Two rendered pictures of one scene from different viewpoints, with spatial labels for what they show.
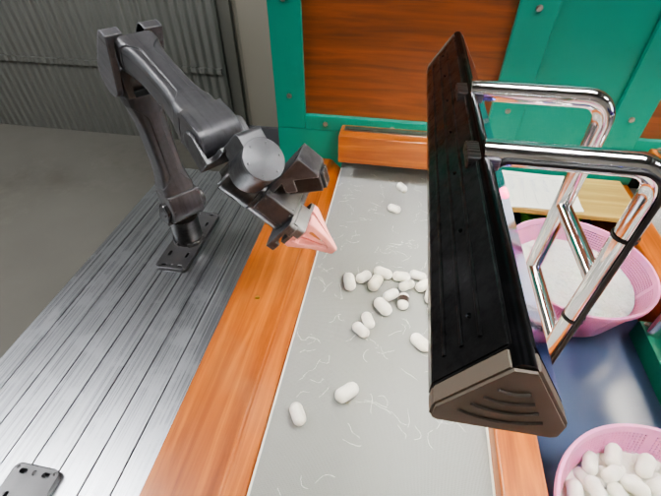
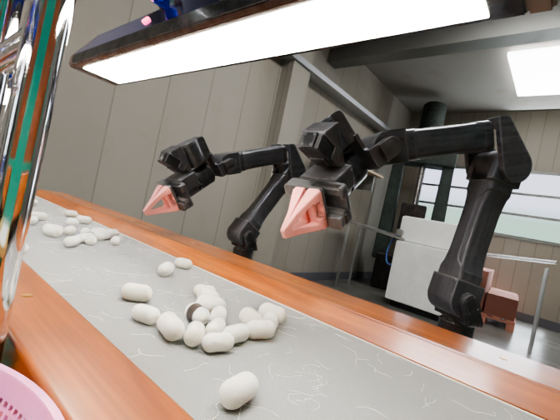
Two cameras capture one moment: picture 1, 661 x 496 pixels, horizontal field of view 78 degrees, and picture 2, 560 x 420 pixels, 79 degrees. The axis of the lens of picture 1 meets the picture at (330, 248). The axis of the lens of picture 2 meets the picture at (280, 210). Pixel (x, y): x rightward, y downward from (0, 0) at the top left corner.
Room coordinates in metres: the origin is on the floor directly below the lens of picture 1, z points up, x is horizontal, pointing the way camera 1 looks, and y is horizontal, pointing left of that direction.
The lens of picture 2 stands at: (0.71, -0.43, 0.88)
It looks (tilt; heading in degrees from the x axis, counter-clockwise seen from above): 0 degrees down; 120
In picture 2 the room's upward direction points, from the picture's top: 12 degrees clockwise
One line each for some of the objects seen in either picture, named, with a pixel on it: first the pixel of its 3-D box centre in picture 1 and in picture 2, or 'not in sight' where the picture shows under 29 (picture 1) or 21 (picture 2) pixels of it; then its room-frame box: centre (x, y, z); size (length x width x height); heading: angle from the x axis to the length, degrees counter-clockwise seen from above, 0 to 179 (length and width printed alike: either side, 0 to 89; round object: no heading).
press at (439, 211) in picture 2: not in sight; (416, 197); (-0.22, 5.38, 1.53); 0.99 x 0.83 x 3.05; 170
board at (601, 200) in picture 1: (551, 194); not in sight; (0.75, -0.50, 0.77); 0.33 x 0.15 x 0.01; 80
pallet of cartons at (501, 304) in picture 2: not in sight; (488, 293); (0.99, 5.25, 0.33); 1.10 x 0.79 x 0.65; 80
